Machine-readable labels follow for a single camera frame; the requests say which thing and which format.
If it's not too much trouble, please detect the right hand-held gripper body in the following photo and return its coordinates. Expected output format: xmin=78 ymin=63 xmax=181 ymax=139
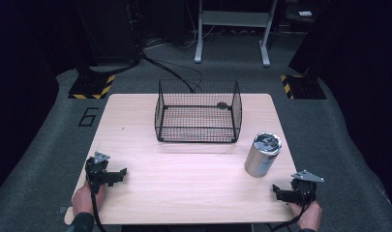
xmin=289 ymin=169 xmax=325 ymax=206

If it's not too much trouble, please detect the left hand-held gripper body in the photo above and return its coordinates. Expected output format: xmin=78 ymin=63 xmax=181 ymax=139
xmin=85 ymin=151 xmax=116 ymax=194

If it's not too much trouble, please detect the silver metal can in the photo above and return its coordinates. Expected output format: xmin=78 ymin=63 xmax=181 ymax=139
xmin=244 ymin=130 xmax=283 ymax=179

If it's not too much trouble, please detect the black wire mesh basket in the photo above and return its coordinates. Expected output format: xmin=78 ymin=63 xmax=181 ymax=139
xmin=154 ymin=78 xmax=243 ymax=144

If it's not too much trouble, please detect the person's right hand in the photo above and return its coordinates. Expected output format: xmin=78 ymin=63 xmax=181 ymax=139
xmin=288 ymin=201 xmax=323 ymax=231

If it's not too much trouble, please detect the person's left hand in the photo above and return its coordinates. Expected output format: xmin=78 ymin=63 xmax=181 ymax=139
xmin=71 ymin=181 xmax=106 ymax=217

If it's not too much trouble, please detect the black stand base striped edge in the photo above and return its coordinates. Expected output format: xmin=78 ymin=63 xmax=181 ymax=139
xmin=68 ymin=66 xmax=116 ymax=101
xmin=279 ymin=73 xmax=327 ymax=101

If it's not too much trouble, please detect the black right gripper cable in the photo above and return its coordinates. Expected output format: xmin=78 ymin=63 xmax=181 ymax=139
xmin=269 ymin=189 xmax=313 ymax=232

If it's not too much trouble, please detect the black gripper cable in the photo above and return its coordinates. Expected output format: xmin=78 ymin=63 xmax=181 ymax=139
xmin=84 ymin=158 xmax=108 ymax=232
xmin=269 ymin=189 xmax=313 ymax=232

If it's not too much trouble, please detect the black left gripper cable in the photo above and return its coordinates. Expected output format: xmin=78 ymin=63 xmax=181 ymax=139
xmin=84 ymin=158 xmax=108 ymax=232

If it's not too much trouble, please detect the thick black floor cable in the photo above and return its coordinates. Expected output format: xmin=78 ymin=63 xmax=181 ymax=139
xmin=140 ymin=52 xmax=196 ymax=95

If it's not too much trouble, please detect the thin black floor cable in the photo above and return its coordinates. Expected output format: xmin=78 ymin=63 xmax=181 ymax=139
xmin=156 ymin=58 xmax=203 ymax=94

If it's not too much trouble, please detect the white floor cable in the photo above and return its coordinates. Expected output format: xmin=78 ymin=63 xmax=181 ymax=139
xmin=143 ymin=18 xmax=217 ymax=51

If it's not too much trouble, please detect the white metal stand frame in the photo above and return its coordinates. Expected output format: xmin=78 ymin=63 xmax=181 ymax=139
xmin=194 ymin=0 xmax=279 ymax=68

